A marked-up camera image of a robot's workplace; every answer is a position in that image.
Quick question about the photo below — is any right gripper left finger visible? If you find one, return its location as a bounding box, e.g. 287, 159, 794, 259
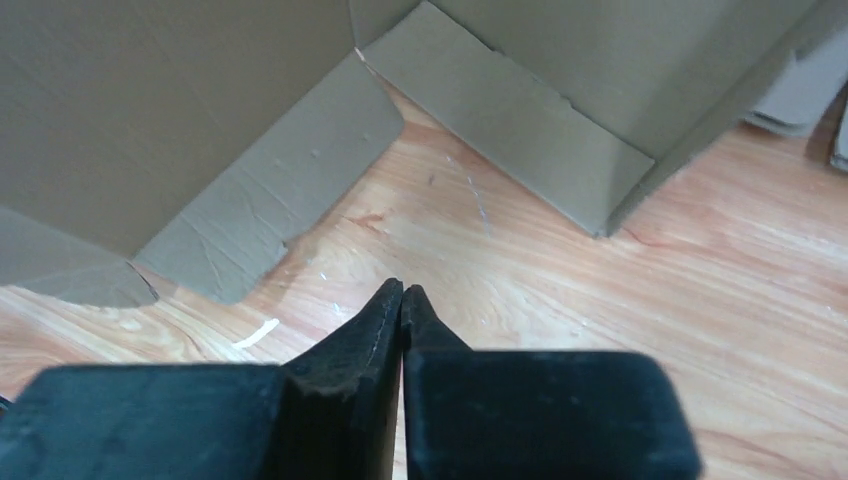
1, 279, 403, 479

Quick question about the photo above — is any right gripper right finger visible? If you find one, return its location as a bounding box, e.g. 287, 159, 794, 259
400, 285, 703, 479

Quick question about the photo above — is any cardboard box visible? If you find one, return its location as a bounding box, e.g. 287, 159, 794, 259
1, 1, 847, 308

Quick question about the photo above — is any flat cardboard sheet stack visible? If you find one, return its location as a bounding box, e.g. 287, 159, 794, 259
744, 28, 847, 137

